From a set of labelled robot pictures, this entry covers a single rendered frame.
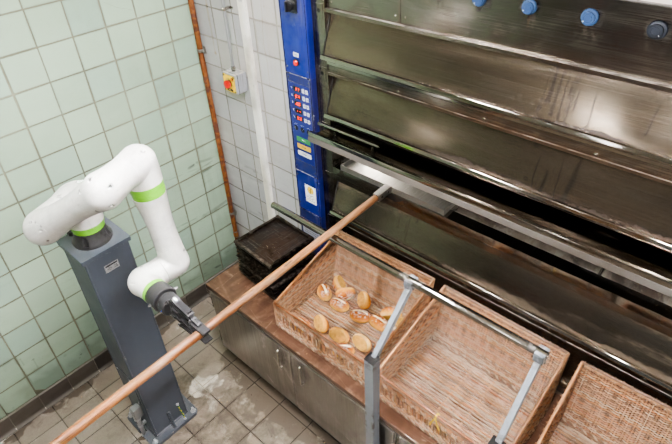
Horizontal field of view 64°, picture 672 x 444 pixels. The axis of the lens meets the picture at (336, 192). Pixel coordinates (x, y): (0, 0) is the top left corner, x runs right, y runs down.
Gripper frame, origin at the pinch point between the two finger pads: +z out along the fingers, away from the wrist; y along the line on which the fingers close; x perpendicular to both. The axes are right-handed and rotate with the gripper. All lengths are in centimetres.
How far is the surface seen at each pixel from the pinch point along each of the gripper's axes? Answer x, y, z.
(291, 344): -45, 60, -13
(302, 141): -95, -9, -49
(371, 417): -39, 55, 39
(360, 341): -63, 54, 13
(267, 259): -61, 38, -43
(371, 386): -39, 35, 39
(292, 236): -80, 38, -46
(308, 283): -70, 50, -26
